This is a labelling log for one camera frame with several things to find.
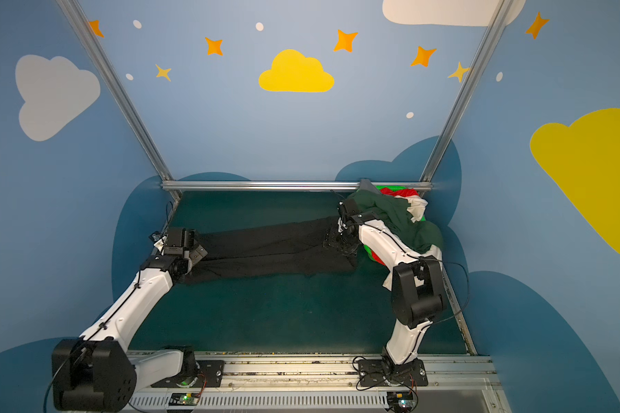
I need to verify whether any green circuit board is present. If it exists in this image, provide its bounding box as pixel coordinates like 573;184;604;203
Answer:
386;392;417;413
168;392;201;407

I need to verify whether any right side floor rail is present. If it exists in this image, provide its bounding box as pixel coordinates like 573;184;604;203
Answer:
437;264;478;356

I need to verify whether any right green circuit board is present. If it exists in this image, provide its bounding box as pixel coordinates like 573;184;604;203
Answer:
386;392;417;413

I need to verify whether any black t shirt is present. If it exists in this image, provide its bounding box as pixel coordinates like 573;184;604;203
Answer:
184;217;358;285

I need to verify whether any dark green t shirt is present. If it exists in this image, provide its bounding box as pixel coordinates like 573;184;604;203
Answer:
348;190;445;253

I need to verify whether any left side floor rail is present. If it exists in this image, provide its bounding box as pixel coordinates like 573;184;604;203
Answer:
158;196;179;237

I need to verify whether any rear horizontal aluminium rail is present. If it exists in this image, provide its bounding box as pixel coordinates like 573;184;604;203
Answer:
161;179;432;192

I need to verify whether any left rear aluminium post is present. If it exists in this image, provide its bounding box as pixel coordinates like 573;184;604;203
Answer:
56;0;173;181

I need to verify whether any grey t shirt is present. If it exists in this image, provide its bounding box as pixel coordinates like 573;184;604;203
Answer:
358;178;382;195

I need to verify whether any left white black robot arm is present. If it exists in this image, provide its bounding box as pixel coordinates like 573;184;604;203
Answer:
43;245;207;412

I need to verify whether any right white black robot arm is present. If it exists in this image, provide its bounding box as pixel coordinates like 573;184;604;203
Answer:
327;219;448;381

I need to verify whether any left green circuit board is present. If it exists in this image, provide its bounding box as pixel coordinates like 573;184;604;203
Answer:
168;392;201;407

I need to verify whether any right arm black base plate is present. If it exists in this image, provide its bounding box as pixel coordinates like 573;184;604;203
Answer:
352;357;429;390

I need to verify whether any white t shirt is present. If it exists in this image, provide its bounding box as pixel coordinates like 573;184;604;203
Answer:
382;198;443;291

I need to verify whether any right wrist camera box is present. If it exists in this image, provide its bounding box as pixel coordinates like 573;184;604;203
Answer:
339;199;361;222

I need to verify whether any floor rail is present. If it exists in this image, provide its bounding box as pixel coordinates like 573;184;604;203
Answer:
437;264;478;356
158;196;179;237

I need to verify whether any front aluminium rail bed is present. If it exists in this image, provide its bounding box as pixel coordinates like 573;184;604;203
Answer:
118;352;512;412

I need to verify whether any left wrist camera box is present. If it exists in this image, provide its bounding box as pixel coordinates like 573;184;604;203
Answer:
149;227;195;251

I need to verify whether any bright green plastic basket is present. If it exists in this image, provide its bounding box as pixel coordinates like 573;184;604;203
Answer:
362;183;428;262

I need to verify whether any right rear aluminium post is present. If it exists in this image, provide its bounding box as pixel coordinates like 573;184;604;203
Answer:
420;0;514;188

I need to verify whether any aluminium post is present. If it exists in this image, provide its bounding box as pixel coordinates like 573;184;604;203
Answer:
420;0;514;188
56;0;173;181

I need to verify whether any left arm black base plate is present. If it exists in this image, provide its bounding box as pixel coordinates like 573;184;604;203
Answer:
152;360;225;389

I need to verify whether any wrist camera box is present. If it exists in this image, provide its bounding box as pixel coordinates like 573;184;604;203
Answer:
149;227;195;251
339;199;361;222

